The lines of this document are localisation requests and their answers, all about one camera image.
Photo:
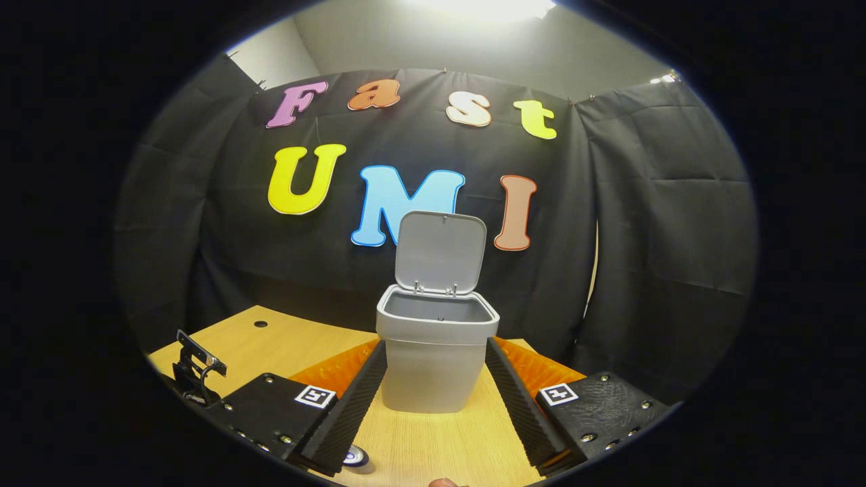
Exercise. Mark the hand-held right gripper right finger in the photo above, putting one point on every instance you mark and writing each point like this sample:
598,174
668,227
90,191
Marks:
517,406

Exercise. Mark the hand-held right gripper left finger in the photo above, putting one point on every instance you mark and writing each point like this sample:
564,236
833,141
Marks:
352,412

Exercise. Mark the silver pop can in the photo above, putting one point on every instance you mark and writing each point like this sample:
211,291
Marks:
357,458

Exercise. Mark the grey desktop garbage bin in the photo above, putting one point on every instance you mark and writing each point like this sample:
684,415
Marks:
433,365

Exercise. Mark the wooden desktop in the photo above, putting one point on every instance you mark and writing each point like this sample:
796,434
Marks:
433,446

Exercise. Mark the small ceiling light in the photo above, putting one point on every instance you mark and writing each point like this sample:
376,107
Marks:
666,78

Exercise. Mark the long ceiling light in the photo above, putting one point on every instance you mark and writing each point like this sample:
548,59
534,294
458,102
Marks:
480,7

